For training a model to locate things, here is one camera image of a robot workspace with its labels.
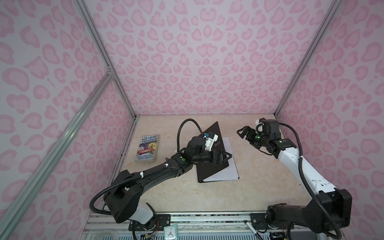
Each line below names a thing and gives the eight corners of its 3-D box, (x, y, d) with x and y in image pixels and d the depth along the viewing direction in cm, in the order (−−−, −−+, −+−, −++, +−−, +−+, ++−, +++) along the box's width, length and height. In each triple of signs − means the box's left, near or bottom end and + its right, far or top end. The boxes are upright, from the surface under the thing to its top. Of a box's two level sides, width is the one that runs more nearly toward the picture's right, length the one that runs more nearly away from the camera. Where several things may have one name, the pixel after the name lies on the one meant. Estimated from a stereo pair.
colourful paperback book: (136, 161, 97) (134, 159, 94) (143, 137, 109) (141, 134, 107) (155, 161, 97) (154, 159, 94) (160, 137, 109) (159, 134, 107)
